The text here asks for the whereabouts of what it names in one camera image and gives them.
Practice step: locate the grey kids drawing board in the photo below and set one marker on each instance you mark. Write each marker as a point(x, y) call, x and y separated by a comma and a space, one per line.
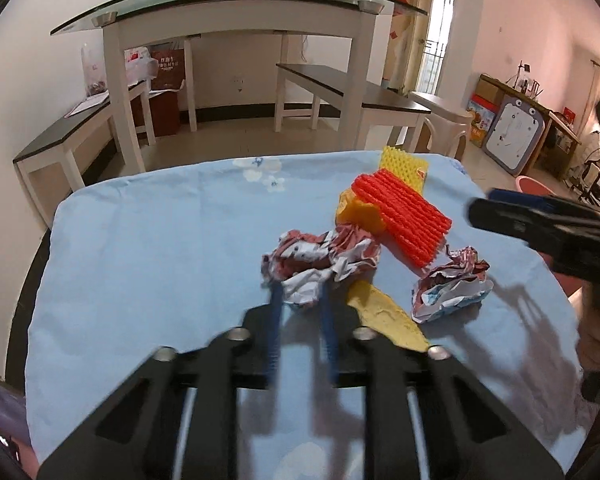
point(515, 130)

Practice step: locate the red white wrapper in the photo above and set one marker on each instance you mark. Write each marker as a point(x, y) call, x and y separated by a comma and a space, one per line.
point(450, 290)
point(320, 260)

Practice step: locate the glass top dining table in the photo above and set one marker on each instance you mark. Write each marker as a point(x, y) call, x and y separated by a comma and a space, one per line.
point(230, 10)

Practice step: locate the white paper sheet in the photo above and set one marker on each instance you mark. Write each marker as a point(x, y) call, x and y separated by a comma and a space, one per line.
point(87, 106)

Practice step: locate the red foam fruit net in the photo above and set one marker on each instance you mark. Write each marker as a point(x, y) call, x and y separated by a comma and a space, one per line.
point(410, 220)

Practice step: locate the light blue floral tablecloth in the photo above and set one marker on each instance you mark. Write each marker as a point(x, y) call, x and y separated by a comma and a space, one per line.
point(155, 260)

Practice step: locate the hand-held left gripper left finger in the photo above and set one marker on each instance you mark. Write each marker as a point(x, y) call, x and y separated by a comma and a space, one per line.
point(276, 330)

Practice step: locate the yellow sponge piece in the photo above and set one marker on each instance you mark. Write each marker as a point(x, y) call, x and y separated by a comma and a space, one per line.
point(385, 315)

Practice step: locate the colourful fruit carton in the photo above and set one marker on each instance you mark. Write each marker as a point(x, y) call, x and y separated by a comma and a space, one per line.
point(480, 120)

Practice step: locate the white pink plastic bag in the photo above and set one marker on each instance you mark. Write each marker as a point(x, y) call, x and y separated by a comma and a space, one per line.
point(140, 62)

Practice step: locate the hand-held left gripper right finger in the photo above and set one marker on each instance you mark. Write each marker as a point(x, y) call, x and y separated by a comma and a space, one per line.
point(330, 340)

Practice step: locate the wooden desk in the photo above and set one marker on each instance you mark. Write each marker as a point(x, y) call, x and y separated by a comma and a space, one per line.
point(562, 132)

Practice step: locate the small yellow foam piece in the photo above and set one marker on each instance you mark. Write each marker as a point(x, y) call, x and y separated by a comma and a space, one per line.
point(360, 212)

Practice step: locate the person's right hand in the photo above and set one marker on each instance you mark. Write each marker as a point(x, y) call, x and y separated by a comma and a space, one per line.
point(595, 342)

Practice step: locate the white balcony door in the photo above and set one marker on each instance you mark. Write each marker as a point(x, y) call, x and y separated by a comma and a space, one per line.
point(442, 35)

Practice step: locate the black office chair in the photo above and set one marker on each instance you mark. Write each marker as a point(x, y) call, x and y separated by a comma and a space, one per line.
point(592, 175)

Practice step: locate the white wall socket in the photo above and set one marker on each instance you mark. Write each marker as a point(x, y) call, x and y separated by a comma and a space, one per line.
point(239, 82)

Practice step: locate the pink plastic bucket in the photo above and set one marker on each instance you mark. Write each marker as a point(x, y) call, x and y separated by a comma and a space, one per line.
point(530, 185)

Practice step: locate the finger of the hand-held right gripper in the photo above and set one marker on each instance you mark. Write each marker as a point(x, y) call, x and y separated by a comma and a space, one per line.
point(530, 201)
point(510, 222)

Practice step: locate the dark red gift bag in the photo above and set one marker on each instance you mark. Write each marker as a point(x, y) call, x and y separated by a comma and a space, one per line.
point(165, 110)

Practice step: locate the beige plastic stool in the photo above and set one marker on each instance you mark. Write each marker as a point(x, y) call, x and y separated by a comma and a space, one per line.
point(440, 105)

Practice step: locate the black desk lamp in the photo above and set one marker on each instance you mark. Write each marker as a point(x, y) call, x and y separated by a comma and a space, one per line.
point(522, 72)

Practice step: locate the dark top white bench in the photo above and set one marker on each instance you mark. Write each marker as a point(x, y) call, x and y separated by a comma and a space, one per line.
point(70, 127)
point(340, 82)

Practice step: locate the yellow foam net with sticker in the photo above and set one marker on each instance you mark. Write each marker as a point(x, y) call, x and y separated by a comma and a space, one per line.
point(400, 162)

